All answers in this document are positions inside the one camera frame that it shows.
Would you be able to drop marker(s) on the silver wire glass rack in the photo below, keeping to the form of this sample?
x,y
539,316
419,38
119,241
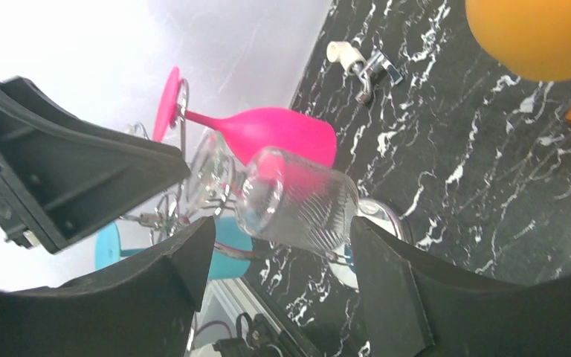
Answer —
x,y
236,245

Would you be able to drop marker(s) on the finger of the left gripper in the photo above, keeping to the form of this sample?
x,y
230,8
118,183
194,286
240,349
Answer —
x,y
62,179

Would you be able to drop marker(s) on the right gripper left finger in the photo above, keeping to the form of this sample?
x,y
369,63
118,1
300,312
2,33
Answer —
x,y
141,306

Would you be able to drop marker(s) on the orange yellow wine glass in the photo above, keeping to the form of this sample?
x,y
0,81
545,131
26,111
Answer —
x,y
531,38

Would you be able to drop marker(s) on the pink wine glass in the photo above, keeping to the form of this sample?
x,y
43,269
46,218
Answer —
x,y
247,132

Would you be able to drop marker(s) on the clear ribbed wine glass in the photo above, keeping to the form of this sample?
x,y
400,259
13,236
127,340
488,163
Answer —
x,y
278,197

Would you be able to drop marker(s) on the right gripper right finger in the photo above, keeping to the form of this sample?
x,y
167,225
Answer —
x,y
416,304

